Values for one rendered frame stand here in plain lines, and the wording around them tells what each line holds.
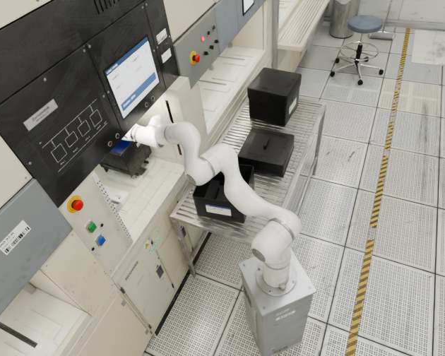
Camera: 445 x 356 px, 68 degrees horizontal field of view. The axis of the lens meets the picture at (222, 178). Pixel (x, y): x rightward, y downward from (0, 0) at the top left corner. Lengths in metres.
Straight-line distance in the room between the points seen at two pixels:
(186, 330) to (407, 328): 1.40
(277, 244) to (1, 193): 0.91
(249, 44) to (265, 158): 1.36
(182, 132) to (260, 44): 1.86
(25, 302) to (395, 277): 2.23
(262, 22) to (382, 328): 2.38
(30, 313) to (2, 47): 1.16
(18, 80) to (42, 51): 0.11
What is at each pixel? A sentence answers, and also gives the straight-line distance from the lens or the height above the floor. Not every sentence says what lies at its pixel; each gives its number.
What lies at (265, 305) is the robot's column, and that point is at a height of 0.76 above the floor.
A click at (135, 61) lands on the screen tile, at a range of 1.46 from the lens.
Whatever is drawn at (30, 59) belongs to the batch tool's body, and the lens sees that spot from 1.13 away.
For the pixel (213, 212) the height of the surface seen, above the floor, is 0.82.
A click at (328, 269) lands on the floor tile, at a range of 2.58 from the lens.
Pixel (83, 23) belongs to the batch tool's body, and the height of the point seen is 1.85.
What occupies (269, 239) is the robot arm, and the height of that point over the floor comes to 1.18.
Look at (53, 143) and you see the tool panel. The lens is 1.21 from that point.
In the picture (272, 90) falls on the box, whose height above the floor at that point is 1.01.
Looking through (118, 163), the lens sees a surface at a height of 1.06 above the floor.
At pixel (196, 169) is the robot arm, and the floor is 1.37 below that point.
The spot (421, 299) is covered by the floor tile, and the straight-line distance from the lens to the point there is 2.66.
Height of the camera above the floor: 2.26
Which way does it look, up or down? 47 degrees down
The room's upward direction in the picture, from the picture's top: 8 degrees counter-clockwise
